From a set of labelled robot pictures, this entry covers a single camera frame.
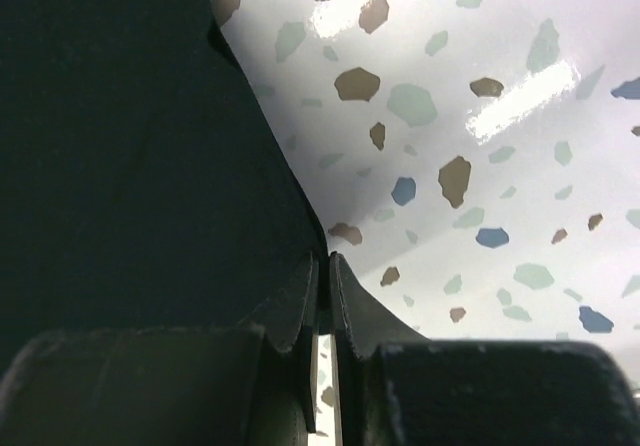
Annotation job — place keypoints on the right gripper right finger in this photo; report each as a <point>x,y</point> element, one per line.
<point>396,387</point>

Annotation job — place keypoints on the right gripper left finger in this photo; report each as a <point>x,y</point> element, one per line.
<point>250,384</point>

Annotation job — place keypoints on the black t-shirt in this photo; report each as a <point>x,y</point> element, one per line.
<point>141,185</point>

